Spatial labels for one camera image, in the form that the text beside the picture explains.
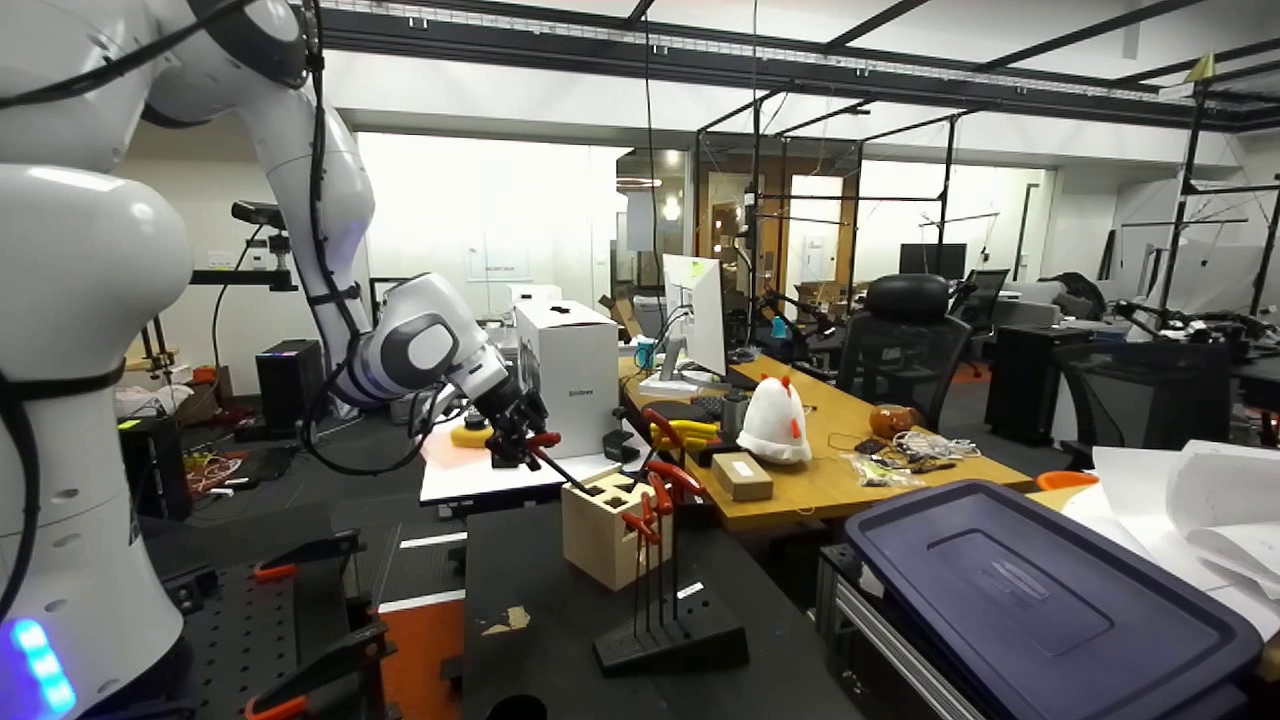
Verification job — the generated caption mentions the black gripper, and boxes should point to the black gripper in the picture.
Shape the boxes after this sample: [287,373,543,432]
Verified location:
[470,358,559,472]

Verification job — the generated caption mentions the orange round object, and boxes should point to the orange round object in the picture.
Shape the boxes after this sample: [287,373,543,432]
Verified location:
[866,401,920,442]

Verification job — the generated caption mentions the wooden shape sorter cube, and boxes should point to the wooden shape sorter cube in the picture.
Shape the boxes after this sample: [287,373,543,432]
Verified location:
[557,474,677,590]

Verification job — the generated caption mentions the white monitor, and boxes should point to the white monitor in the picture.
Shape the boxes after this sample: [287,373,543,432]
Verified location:
[660,252,730,383]

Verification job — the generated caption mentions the small rectangular box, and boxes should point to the small rectangular box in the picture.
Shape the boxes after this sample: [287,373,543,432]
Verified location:
[706,449,777,506]

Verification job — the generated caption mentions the black orange clamp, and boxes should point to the black orange clamp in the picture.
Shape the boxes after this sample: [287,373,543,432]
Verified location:
[243,619,390,720]
[246,526,367,589]

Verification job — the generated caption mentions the black computer tower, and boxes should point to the black computer tower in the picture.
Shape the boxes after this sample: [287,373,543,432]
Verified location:
[251,337,333,432]

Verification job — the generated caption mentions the orange mat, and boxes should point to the orange mat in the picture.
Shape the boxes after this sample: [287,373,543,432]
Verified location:
[377,597,470,720]

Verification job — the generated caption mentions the white helmet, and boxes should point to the white helmet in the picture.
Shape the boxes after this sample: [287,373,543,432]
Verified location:
[730,373,817,472]

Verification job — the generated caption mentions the black stand with white label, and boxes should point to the black stand with white label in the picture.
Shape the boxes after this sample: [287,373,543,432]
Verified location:
[591,580,751,676]

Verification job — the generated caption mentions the wooden desk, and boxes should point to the wooden desk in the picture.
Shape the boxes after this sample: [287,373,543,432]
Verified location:
[614,346,1037,539]

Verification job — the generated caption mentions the black box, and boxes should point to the black box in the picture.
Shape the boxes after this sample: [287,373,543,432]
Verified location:
[114,411,192,526]

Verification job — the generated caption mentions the clear plastic bag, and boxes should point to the clear plastic bag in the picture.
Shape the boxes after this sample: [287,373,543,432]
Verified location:
[850,420,982,491]

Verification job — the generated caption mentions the black wide monitor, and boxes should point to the black wide monitor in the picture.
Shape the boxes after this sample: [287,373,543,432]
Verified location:
[895,239,969,282]

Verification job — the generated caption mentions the blue storage bin lid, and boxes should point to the blue storage bin lid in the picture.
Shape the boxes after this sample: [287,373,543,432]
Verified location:
[840,474,1263,720]

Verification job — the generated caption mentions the orange disc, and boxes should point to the orange disc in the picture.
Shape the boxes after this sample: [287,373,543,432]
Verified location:
[1033,463,1098,497]

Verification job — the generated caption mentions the white plastic sheets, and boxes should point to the white plastic sheets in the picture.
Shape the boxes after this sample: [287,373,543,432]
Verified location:
[1057,437,1280,637]

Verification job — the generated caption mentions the black metal frame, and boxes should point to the black metal frame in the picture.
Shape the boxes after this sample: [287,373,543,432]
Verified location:
[185,263,301,295]

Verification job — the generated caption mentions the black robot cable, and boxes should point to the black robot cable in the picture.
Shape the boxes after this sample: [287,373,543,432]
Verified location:
[0,0,447,481]

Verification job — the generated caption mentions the black camera on stand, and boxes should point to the black camera on stand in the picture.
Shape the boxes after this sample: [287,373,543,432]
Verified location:
[229,195,292,263]

